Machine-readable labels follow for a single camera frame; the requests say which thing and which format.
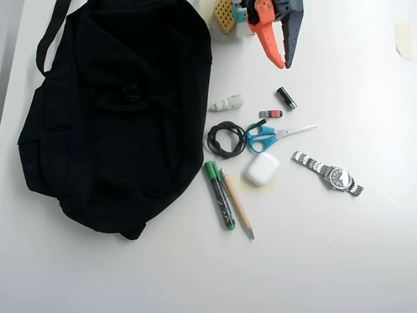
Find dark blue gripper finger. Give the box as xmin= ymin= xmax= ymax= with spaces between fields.
xmin=281 ymin=9 xmax=306 ymax=70

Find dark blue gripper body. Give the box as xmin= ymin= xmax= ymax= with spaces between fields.
xmin=273 ymin=0 xmax=305 ymax=25

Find silver wristwatch with dark dial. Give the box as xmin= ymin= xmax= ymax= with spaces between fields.
xmin=292 ymin=150 xmax=366 ymax=198

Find beige ballpoint pen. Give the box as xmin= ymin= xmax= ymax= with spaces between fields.
xmin=220 ymin=168 xmax=255 ymax=241

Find beige masking tape piece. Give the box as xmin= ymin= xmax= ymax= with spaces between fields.
xmin=240 ymin=174 xmax=278 ymax=196
xmin=394 ymin=22 xmax=414 ymax=63
xmin=199 ymin=0 xmax=216 ymax=31

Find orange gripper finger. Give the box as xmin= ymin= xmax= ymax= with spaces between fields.
xmin=246 ymin=0 xmax=285 ymax=70

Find black AA battery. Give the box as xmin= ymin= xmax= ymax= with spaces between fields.
xmin=276 ymin=86 xmax=298 ymax=112

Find black fabric bag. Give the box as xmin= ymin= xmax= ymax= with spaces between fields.
xmin=16 ymin=0 xmax=214 ymax=242

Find white earbuds case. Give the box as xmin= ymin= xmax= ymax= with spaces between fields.
xmin=245 ymin=152 xmax=281 ymax=188

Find white small adapter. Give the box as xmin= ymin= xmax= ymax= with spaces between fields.
xmin=208 ymin=93 xmax=245 ymax=113

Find green marker pen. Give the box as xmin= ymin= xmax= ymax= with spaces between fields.
xmin=203 ymin=160 xmax=237 ymax=231

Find white and teal robot base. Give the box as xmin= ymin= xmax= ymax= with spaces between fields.
xmin=231 ymin=0 xmax=258 ymax=38

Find yellow perforated block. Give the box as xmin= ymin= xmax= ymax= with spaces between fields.
xmin=213 ymin=0 xmax=237 ymax=35

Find blue-handled scissors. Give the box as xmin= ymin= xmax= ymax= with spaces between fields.
xmin=244 ymin=123 xmax=321 ymax=154

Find black braided USB cable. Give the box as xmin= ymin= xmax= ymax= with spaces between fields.
xmin=207 ymin=117 xmax=270 ymax=160

